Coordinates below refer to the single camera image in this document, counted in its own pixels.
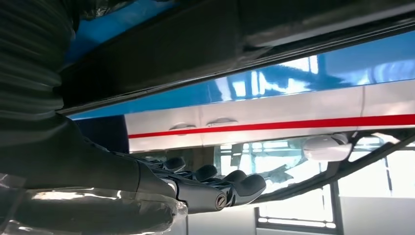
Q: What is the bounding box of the white vehicle with red stripe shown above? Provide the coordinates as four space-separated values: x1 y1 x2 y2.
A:
124 78 415 208

